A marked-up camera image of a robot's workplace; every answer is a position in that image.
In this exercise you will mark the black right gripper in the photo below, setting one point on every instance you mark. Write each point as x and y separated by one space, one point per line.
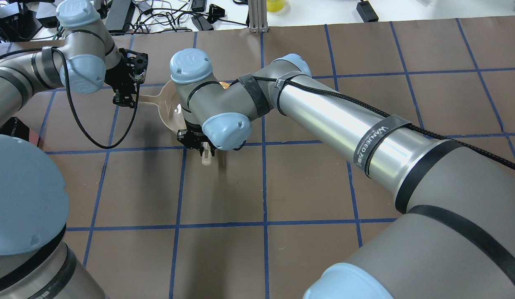
192 138

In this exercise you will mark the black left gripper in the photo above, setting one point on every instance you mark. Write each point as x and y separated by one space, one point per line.
117 78

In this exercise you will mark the white hand brush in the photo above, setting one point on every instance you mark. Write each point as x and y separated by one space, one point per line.
206 154

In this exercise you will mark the beige dustpan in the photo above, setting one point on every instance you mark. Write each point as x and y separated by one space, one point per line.
168 106

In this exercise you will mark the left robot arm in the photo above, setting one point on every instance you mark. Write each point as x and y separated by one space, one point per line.
35 260

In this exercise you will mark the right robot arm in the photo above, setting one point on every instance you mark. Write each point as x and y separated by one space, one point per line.
455 238

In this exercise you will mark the toy croissant piece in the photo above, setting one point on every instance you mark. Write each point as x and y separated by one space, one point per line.
225 85

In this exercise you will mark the yellow tape roll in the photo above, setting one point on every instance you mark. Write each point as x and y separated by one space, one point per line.
275 5

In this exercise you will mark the black power adapter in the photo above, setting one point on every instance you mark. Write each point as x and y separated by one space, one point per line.
366 11

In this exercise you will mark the aluminium frame post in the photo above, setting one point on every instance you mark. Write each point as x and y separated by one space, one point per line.
257 13

